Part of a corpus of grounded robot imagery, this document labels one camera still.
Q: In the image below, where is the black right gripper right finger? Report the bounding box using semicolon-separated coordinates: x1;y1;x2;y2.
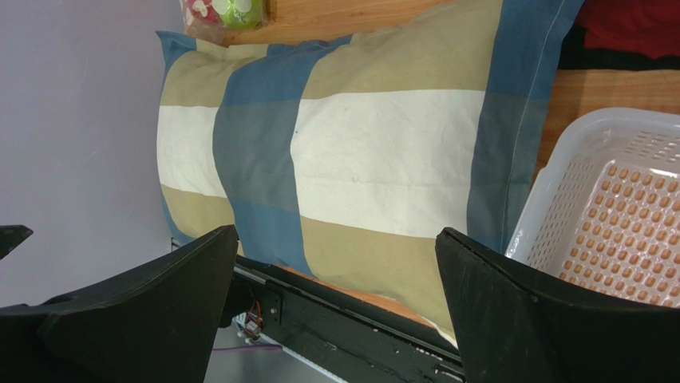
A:
435;227;679;382

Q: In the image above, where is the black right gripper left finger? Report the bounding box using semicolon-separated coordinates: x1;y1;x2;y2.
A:
1;226;238;382

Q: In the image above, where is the clear dotted zip bag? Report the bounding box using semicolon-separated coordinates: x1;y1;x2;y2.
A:
179;0;268;45

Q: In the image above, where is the white perforated plastic basket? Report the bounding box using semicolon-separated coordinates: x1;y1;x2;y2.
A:
505;108;679;308

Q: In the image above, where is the blue beige checked pillow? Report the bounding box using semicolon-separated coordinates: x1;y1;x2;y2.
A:
156;1;582;342

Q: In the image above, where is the red folded cloth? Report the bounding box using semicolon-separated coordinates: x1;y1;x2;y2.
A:
575;0;679;59

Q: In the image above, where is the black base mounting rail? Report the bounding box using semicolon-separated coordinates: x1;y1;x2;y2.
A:
220;257;467;382

